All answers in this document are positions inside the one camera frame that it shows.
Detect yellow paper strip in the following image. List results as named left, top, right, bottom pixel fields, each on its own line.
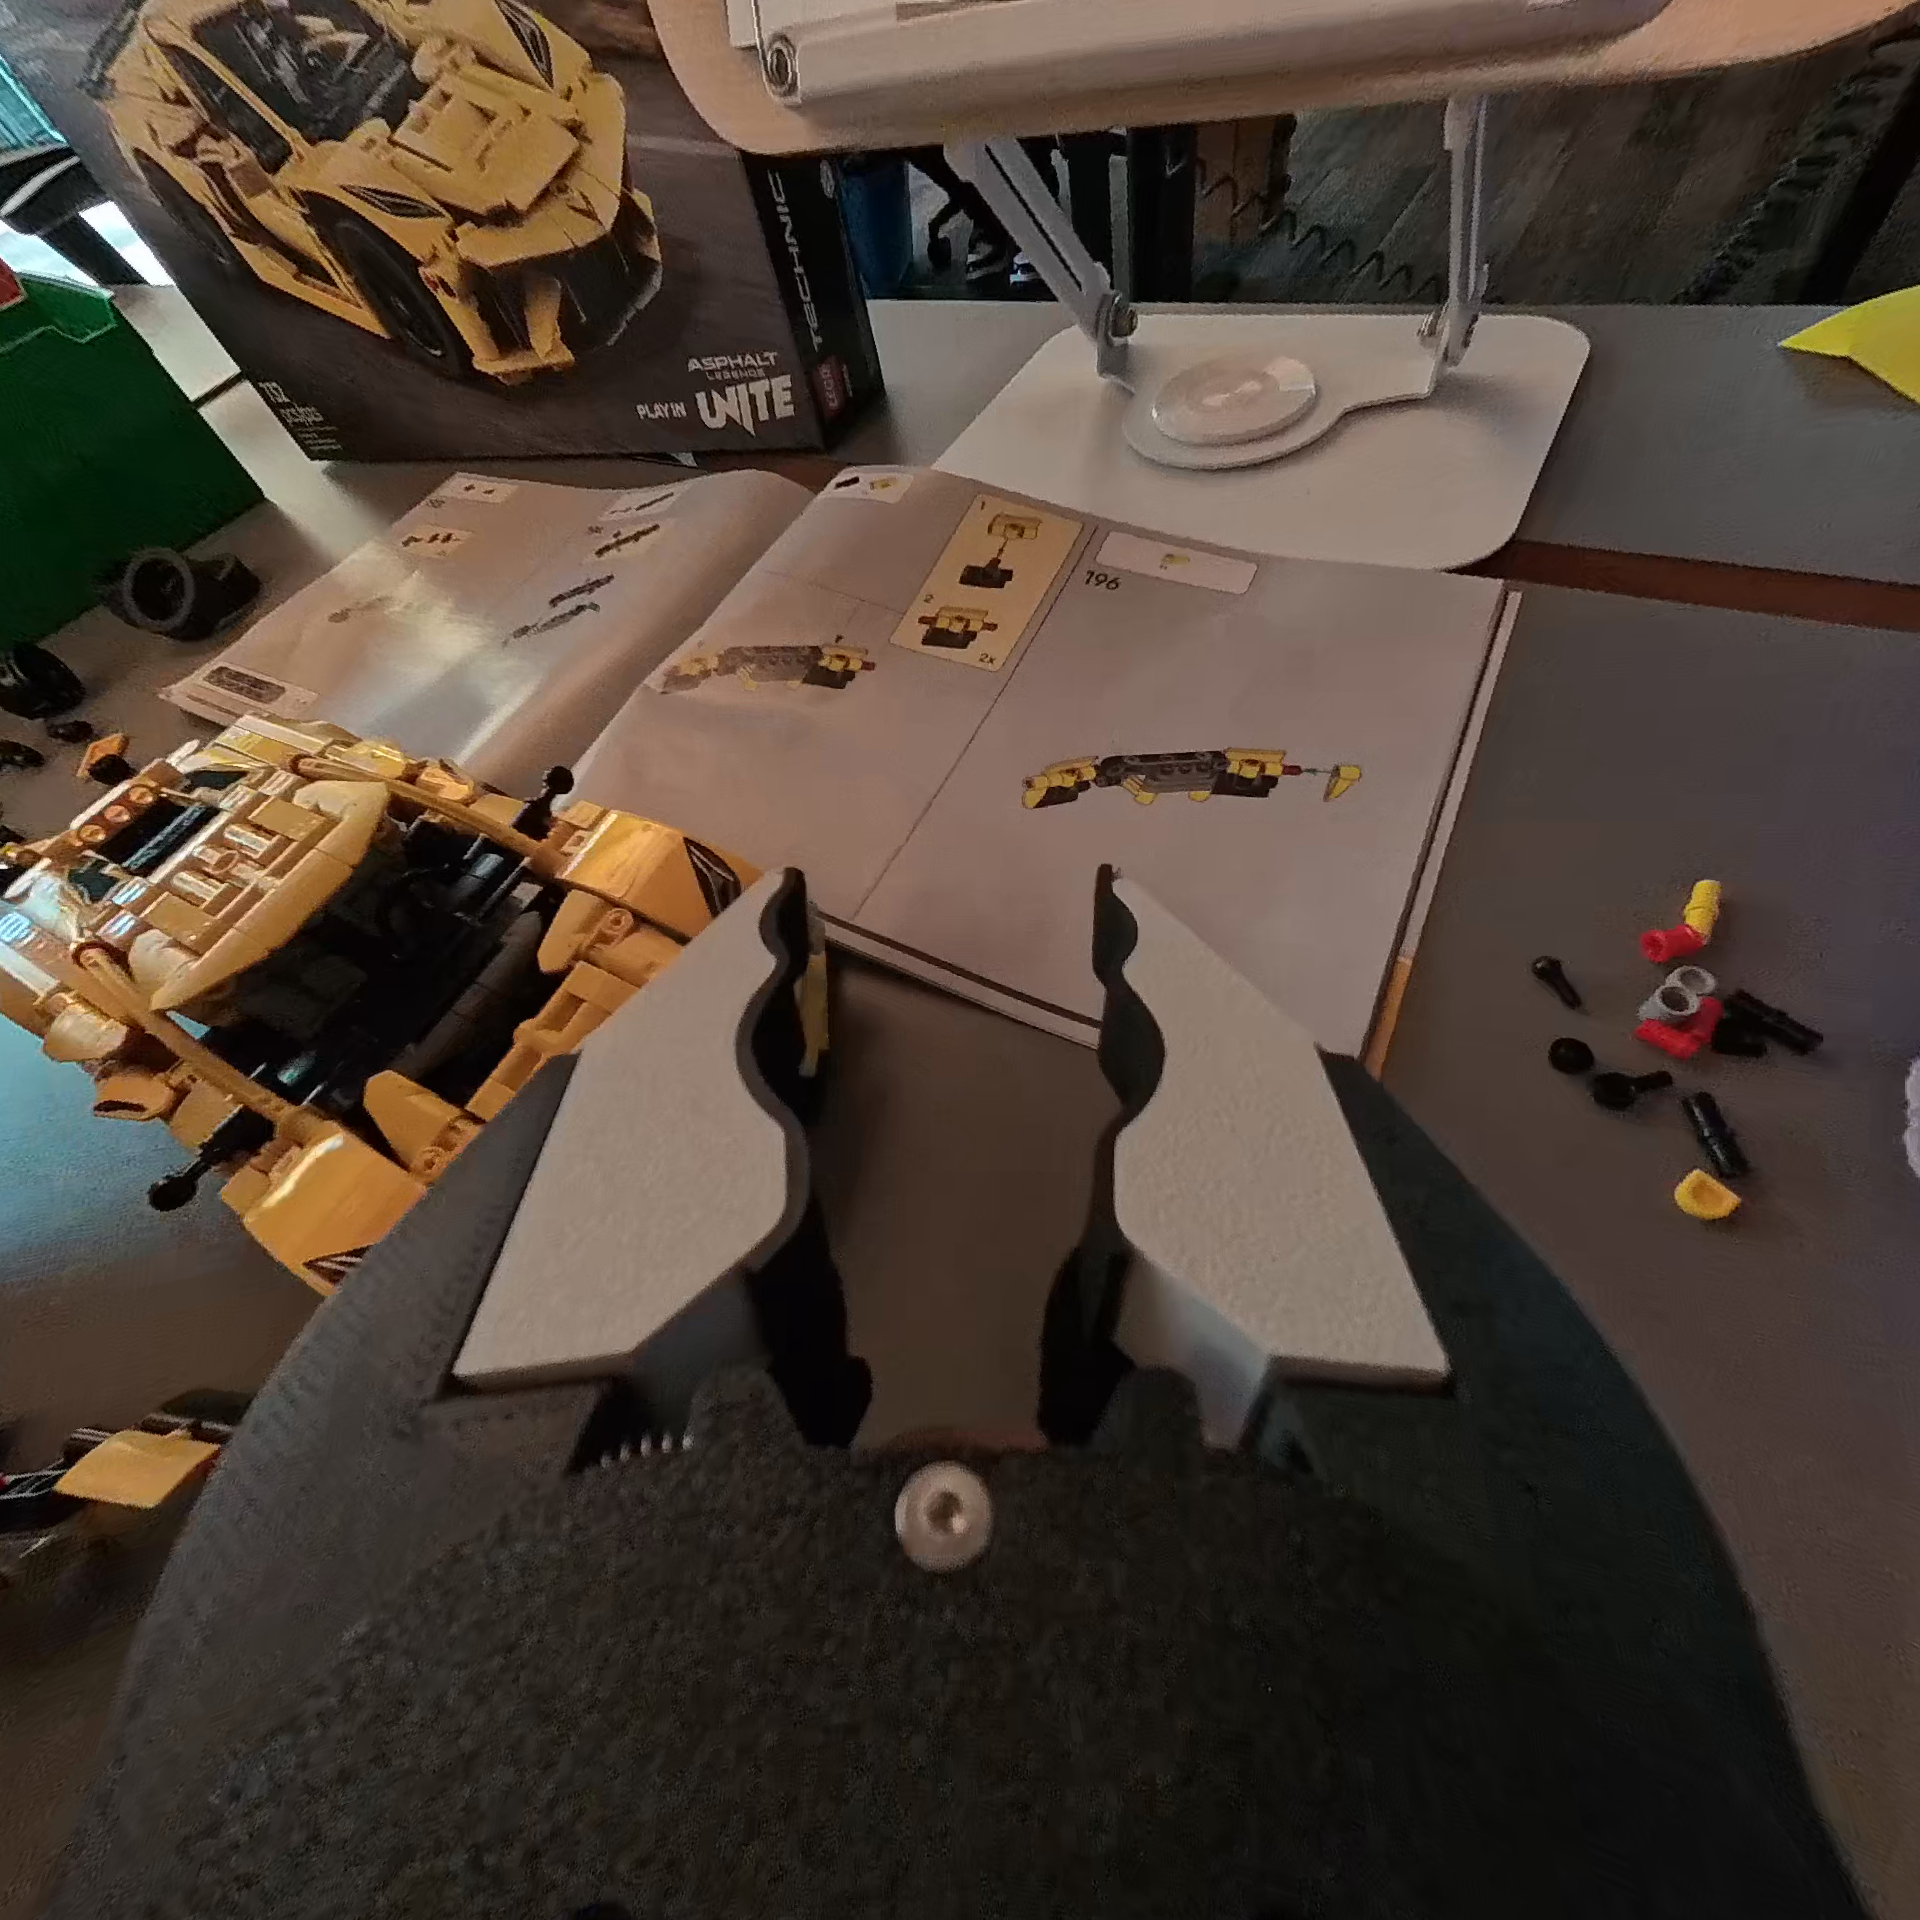
left=1777, top=292, right=1920, bottom=407

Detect green plastic bin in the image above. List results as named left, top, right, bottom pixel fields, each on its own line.
left=0, top=255, right=265, bottom=647

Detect loose black and yellow bricks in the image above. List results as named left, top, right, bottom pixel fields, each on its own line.
left=0, top=719, right=137, bottom=841

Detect open instruction booklet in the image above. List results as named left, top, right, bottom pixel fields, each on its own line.
left=163, top=469, right=1526, bottom=1057

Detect yellow black brick assembly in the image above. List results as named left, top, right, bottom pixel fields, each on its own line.
left=0, top=1387, right=250, bottom=1539

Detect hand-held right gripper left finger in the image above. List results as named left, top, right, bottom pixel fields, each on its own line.
left=450, top=865, right=875, bottom=1449

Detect instruction board on stand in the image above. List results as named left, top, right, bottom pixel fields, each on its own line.
left=644, top=0, right=1683, bottom=572

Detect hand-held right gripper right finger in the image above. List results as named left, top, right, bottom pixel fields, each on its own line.
left=1039, top=862, right=1452, bottom=1449

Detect yellow toy brick car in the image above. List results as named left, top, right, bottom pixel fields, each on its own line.
left=0, top=718, right=768, bottom=1297

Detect toy brick set box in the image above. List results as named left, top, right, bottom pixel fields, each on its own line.
left=75, top=0, right=888, bottom=464

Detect small cluster of brick pieces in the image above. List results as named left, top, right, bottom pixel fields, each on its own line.
left=1530, top=877, right=1825, bottom=1224

